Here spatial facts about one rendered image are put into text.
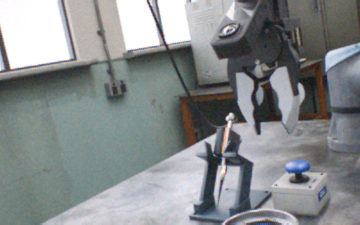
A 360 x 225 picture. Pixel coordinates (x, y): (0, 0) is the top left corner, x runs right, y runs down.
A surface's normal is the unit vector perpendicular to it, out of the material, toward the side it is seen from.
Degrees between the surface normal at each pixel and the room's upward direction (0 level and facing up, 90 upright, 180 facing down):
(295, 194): 90
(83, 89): 90
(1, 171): 90
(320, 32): 90
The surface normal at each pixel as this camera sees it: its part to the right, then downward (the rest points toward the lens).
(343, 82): -0.79, 0.27
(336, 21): -0.60, 0.23
